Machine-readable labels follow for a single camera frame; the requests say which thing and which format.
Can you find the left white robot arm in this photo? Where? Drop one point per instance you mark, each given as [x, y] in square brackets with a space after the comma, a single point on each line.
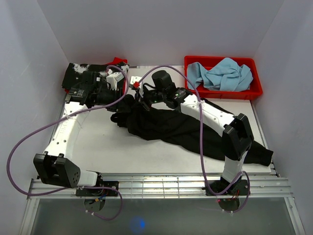
[55, 166]

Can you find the black white patterned folded trousers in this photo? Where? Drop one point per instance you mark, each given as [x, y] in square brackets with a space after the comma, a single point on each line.
[73, 74]

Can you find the red plastic bin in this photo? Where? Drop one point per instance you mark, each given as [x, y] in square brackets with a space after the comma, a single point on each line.
[210, 61]

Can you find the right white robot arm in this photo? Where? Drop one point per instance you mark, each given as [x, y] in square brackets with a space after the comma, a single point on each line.
[235, 131]

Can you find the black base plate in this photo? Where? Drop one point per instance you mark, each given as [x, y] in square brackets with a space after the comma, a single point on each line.
[102, 188]
[239, 188]

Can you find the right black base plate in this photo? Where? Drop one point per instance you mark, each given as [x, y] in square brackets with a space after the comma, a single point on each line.
[239, 188]

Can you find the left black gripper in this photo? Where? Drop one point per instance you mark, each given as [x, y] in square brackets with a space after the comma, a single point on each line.
[115, 105]

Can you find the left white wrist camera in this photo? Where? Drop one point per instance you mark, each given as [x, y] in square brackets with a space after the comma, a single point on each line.
[113, 78]

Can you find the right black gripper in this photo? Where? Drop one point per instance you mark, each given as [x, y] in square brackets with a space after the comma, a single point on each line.
[140, 94]

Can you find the aluminium frame rail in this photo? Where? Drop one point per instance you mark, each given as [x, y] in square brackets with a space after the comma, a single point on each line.
[159, 170]

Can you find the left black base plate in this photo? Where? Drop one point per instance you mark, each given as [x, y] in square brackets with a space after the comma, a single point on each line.
[102, 188]

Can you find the light blue trousers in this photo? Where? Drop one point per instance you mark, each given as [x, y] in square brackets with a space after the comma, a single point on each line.
[226, 76]

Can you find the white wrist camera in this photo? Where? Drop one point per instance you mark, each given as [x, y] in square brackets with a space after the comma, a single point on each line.
[113, 78]
[135, 83]

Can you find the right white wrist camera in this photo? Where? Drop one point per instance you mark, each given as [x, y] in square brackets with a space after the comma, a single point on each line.
[135, 83]

